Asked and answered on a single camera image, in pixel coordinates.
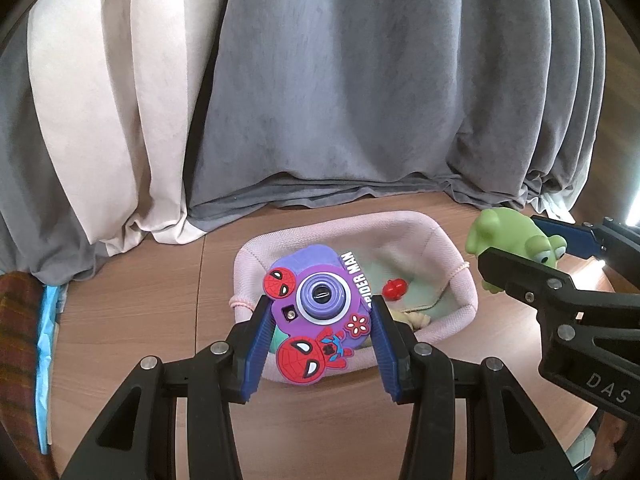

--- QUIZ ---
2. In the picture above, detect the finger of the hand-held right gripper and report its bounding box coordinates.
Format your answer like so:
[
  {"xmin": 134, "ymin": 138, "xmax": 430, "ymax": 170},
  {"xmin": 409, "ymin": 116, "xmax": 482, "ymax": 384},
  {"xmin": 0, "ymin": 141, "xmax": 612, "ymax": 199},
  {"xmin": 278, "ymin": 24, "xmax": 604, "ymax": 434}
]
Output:
[
  {"xmin": 531, "ymin": 215, "xmax": 640, "ymax": 281},
  {"xmin": 476, "ymin": 246, "xmax": 581, "ymax": 333}
]

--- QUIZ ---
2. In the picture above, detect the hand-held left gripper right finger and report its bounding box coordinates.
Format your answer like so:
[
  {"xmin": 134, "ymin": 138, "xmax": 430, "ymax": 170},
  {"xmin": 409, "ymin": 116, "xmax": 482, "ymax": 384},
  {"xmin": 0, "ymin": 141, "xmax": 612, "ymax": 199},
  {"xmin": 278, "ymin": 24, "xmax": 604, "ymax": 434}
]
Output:
[{"xmin": 370, "ymin": 295, "xmax": 563, "ymax": 480}]

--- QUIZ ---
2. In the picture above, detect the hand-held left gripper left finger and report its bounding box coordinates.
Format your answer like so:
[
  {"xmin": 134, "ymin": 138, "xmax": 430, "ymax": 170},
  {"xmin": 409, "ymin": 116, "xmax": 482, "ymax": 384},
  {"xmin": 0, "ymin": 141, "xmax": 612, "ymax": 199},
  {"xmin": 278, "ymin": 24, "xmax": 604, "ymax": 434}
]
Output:
[{"xmin": 60, "ymin": 295, "xmax": 276, "ymax": 480}]

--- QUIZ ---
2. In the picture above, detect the green rubber frog toy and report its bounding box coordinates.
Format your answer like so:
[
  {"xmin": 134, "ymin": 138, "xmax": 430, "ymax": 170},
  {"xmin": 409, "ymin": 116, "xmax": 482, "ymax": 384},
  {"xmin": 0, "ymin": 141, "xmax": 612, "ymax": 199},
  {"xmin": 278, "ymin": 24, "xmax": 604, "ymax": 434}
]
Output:
[{"xmin": 465, "ymin": 208, "xmax": 568, "ymax": 295}]

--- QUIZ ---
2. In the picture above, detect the small red toy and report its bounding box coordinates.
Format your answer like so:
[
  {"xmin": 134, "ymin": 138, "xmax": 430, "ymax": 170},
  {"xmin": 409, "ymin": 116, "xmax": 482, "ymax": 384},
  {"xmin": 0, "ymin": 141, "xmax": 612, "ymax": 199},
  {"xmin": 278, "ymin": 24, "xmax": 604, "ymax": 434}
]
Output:
[{"xmin": 382, "ymin": 277, "xmax": 408, "ymax": 301}]

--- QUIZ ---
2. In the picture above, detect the purple toy camera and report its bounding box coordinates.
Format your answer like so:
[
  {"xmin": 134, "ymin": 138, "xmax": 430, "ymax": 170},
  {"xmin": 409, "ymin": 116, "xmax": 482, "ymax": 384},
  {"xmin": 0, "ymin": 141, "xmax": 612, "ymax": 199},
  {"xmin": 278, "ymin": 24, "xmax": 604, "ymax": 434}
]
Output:
[{"xmin": 263, "ymin": 244, "xmax": 373, "ymax": 386}]

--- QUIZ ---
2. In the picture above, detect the pink fabric basket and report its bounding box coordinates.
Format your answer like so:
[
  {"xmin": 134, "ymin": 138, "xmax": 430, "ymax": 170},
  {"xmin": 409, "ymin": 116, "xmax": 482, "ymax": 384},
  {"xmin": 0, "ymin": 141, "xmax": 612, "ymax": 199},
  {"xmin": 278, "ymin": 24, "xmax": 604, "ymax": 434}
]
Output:
[{"xmin": 230, "ymin": 211, "xmax": 478, "ymax": 381}]

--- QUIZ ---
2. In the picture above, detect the person's right hand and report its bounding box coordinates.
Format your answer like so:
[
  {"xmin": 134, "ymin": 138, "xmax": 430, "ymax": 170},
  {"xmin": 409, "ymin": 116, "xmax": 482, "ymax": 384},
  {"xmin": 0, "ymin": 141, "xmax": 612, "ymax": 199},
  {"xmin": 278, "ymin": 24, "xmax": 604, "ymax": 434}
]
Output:
[{"xmin": 590, "ymin": 407, "xmax": 633, "ymax": 480}]

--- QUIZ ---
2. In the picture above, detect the white sheer curtain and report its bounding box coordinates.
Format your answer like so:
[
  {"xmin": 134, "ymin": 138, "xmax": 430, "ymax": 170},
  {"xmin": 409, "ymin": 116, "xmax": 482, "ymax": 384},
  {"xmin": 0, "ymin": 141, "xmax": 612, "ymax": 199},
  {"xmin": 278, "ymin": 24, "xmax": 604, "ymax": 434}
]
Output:
[{"xmin": 522, "ymin": 172, "xmax": 583, "ymax": 221}]

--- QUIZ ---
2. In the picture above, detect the light blue sheet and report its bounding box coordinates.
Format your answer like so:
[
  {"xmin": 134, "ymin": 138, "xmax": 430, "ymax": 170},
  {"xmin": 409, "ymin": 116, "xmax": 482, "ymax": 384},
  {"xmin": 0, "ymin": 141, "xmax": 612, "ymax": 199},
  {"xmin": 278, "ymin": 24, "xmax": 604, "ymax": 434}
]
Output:
[{"xmin": 37, "ymin": 282, "xmax": 68, "ymax": 453}]

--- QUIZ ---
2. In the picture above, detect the brown plaid cloth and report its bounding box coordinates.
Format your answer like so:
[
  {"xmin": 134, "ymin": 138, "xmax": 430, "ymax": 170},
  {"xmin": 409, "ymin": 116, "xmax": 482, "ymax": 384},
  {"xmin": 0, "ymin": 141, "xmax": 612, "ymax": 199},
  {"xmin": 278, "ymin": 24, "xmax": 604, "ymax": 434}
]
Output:
[{"xmin": 0, "ymin": 271, "xmax": 66, "ymax": 480}]

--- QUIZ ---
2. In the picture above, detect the beige curtain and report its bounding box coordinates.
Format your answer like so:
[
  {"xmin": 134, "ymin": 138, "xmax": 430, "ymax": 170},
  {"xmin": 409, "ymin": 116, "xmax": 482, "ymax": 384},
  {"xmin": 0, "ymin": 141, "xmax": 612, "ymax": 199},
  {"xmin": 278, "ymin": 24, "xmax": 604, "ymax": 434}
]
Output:
[{"xmin": 27, "ymin": 0, "xmax": 241, "ymax": 248}]

